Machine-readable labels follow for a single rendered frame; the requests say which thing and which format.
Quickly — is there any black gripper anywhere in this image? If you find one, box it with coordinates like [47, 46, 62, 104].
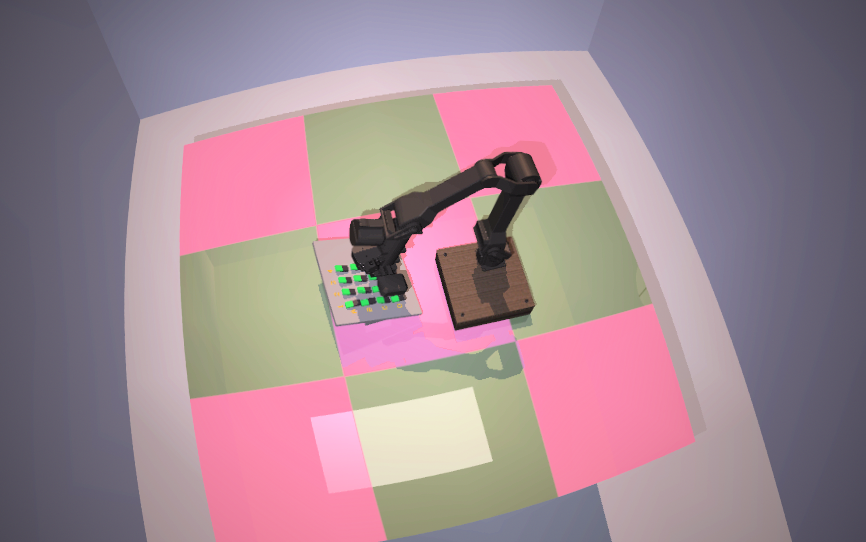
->
[370, 243, 408, 297]

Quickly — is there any beige switch panel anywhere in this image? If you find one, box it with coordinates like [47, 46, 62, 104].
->
[312, 238, 422, 327]

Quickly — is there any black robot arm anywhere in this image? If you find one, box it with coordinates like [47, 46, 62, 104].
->
[349, 151, 542, 274]

